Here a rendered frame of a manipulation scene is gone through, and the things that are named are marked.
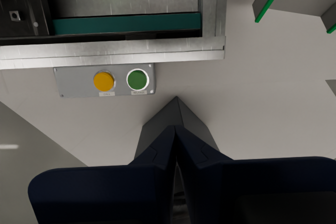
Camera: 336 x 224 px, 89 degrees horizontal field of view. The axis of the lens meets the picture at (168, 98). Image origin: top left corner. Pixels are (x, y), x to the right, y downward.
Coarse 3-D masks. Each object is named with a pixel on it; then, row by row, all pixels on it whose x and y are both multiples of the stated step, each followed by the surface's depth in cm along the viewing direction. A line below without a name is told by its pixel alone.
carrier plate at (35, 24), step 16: (0, 0) 31; (16, 0) 31; (32, 0) 31; (0, 16) 31; (16, 16) 31; (32, 16) 31; (48, 16) 32; (0, 32) 32; (16, 32) 32; (32, 32) 32; (48, 32) 32
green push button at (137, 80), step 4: (132, 72) 35; (136, 72) 35; (140, 72) 35; (128, 76) 35; (132, 76) 35; (136, 76) 35; (140, 76) 35; (144, 76) 35; (128, 80) 35; (132, 80) 35; (136, 80) 35; (140, 80) 35; (144, 80) 35; (128, 84) 36; (132, 84) 35; (136, 84) 35; (140, 84) 36; (144, 84) 36; (136, 88) 36; (140, 88) 36
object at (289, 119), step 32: (0, 96) 47; (32, 96) 48; (128, 96) 48; (160, 96) 48; (192, 96) 48; (224, 96) 49; (256, 96) 49; (288, 96) 49; (320, 96) 49; (64, 128) 51; (96, 128) 51; (128, 128) 51; (224, 128) 52; (256, 128) 52; (288, 128) 52; (320, 128) 52; (96, 160) 54; (128, 160) 55
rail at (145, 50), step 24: (0, 48) 34; (24, 48) 34; (48, 48) 34; (72, 48) 34; (96, 48) 34; (120, 48) 34; (144, 48) 34; (168, 48) 35; (192, 48) 35; (216, 48) 35
